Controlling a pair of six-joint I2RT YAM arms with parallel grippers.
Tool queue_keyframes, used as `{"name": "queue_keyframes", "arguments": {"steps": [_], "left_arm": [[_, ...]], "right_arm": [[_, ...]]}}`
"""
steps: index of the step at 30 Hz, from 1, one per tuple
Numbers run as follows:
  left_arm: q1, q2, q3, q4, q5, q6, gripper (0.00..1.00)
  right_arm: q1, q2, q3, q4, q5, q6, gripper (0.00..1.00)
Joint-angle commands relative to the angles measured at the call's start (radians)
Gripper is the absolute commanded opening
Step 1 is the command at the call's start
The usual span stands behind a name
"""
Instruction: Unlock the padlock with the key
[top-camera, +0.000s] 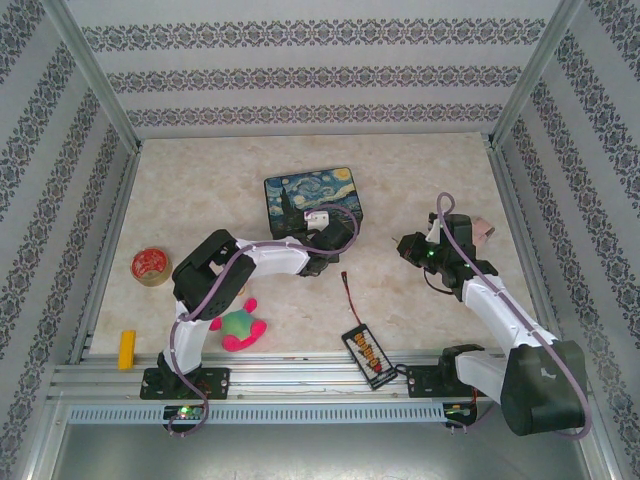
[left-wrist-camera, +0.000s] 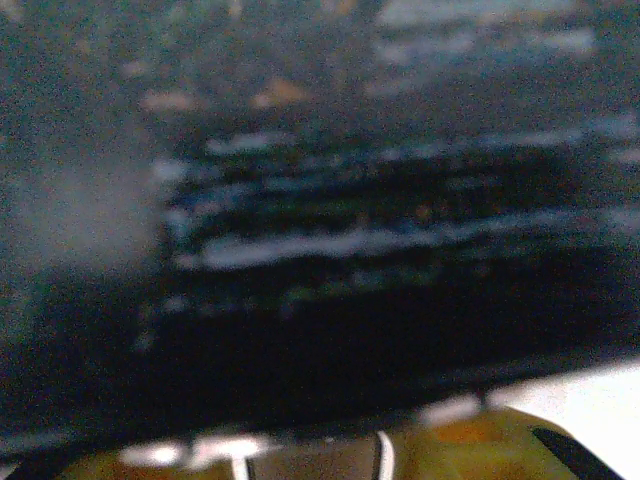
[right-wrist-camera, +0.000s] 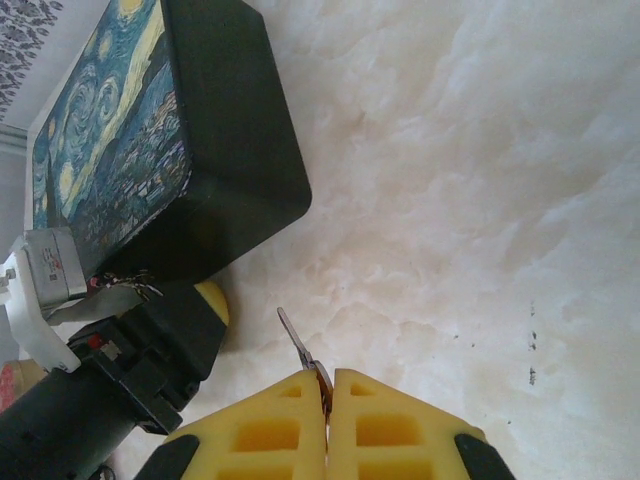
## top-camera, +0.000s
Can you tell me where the grey metal shelf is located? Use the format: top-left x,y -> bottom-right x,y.
49,423 -> 596,480

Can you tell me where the black board with orange print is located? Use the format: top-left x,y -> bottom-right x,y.
341,323 -> 399,392

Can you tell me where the panda plush toy with glasses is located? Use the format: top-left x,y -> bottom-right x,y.
208,297 -> 269,353

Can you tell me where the red brown tape roll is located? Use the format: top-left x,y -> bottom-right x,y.
130,246 -> 174,289

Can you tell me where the white slotted cable duct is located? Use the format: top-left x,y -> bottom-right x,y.
67,403 -> 446,426

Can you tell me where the thin red black wire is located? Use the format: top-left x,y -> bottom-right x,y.
340,269 -> 365,331

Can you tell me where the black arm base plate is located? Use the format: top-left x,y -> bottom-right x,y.
139,367 -> 232,401
405,364 -> 496,401

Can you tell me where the aluminium frame post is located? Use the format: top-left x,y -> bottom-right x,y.
39,0 -> 146,151
489,0 -> 586,146

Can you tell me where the aluminium front rail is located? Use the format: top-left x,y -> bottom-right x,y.
47,351 -> 594,402

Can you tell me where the starry night painted box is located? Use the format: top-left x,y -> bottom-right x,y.
263,167 -> 366,241

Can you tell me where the small pink box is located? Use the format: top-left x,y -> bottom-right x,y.
472,215 -> 497,246

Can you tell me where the aluminium side rail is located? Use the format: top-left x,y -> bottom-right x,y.
487,139 -> 574,364
67,144 -> 146,366

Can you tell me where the thin black cable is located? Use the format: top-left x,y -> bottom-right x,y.
422,267 -> 454,297

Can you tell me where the yellow block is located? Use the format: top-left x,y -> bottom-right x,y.
117,328 -> 138,371

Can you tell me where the purple cable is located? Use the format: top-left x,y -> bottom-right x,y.
167,203 -> 362,441
437,192 -> 591,440

